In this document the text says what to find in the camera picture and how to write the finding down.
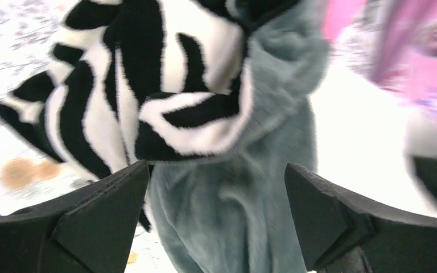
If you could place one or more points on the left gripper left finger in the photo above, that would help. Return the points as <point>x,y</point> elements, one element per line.
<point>88,230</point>

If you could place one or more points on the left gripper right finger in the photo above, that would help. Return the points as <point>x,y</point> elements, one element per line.
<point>342,231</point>

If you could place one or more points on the white pillow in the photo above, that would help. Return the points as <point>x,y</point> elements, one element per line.
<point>361,135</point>

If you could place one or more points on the grey plush pillowcase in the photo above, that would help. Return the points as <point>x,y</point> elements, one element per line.
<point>214,95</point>

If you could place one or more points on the purple princess print blanket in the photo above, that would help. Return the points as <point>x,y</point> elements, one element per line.
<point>391,43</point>

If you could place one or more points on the floral table cloth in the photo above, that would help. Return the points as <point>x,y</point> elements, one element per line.
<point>27,178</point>

